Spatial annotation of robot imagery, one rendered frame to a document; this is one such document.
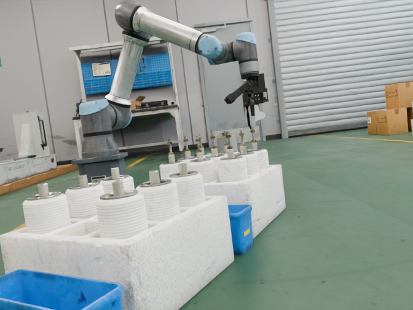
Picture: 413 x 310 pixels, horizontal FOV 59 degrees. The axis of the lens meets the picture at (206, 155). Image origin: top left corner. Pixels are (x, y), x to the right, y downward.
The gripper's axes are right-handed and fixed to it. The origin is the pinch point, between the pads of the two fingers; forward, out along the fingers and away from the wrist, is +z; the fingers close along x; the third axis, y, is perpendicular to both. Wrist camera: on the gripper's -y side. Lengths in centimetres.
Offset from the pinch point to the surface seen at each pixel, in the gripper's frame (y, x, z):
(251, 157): -5.2, -13.8, 10.8
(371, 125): 259, 299, 23
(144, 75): -20, 491, -101
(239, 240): -20, -41, 30
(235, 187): -15.7, -26.9, 17.9
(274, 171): 5.2, -6.7, 17.8
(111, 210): -50, -67, 11
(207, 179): -22.3, -16.2, 15.7
